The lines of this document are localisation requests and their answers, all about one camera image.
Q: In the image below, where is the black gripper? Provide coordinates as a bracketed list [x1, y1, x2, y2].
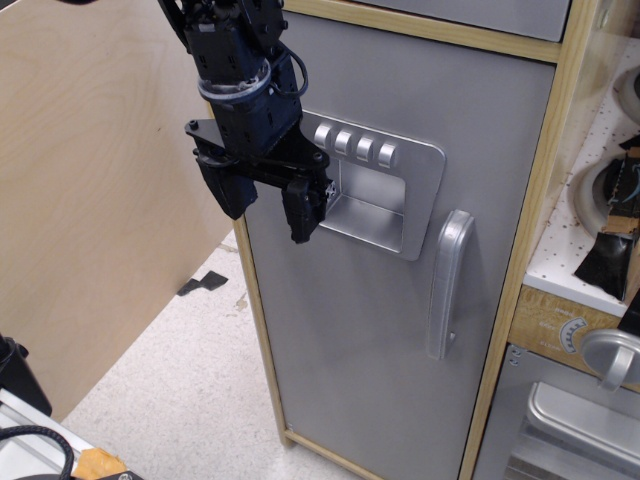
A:
[185, 84, 331, 244]

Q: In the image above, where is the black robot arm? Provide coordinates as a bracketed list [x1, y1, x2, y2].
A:
[160, 1, 334, 243]

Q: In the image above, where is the black tape on floor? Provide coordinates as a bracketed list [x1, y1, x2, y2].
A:
[177, 271, 228, 297]

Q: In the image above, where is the silver dispenser panel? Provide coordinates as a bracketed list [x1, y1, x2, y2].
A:
[301, 110, 446, 261]

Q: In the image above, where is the plywood board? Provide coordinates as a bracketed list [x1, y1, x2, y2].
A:
[1, 1, 231, 420]

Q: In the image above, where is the black box left edge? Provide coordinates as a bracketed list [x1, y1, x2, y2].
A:
[1, 336, 52, 416]

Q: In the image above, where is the orange tape piece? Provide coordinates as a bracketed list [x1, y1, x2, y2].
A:
[72, 448, 128, 479]

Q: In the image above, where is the grey upper freezer door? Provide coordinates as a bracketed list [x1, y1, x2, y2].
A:
[365, 0, 571, 42]

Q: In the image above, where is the grey oven door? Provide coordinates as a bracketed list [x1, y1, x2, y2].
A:
[473, 345, 639, 479]

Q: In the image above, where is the silver oven knob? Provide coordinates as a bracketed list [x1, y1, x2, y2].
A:
[580, 329, 639, 392]

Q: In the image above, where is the silver fridge door handle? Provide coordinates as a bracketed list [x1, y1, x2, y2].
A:
[426, 210, 474, 360]

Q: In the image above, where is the wooden toy kitchen frame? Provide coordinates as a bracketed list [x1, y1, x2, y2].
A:
[236, 1, 639, 479]

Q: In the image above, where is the black cable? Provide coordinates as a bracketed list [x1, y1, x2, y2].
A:
[0, 423, 76, 478]

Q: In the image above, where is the aluminium rail base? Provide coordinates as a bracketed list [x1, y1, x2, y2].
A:
[1, 389, 93, 479]

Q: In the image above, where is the silver oven door handle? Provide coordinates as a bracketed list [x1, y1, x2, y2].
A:
[526, 382, 639, 465]

